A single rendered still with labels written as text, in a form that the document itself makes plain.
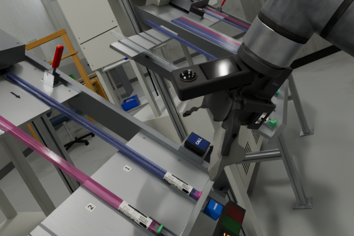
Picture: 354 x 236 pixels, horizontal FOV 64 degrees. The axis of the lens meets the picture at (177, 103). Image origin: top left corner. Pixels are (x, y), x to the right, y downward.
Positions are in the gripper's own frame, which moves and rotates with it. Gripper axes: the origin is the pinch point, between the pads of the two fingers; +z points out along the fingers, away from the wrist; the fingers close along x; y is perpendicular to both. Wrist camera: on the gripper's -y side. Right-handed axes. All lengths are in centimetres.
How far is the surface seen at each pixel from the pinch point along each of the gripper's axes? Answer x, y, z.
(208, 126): 24.7, 24.5, 18.2
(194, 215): -8.5, 1.6, 8.9
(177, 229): -9.6, -1.2, 11.1
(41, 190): 30, -19, 60
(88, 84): 368, 64, 267
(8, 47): 34.2, -31.6, 8.3
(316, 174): 31, 121, 54
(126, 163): 5.3, -7.8, 12.0
